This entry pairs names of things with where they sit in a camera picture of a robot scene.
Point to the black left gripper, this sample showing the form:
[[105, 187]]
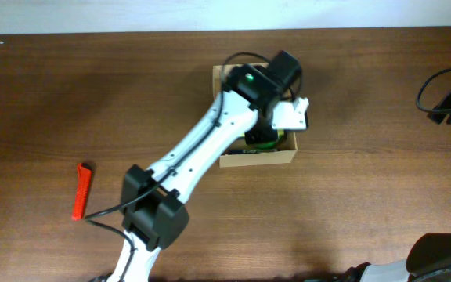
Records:
[[256, 135]]

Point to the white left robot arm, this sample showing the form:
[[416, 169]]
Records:
[[252, 99]]

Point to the pink highlighter marker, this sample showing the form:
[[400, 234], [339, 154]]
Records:
[[85, 175]]

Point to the cardboard box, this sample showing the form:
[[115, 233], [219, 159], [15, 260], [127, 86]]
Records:
[[257, 156]]

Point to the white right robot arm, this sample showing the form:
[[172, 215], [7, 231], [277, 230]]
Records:
[[430, 257]]

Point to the green tape roll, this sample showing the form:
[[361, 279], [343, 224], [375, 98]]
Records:
[[268, 144]]

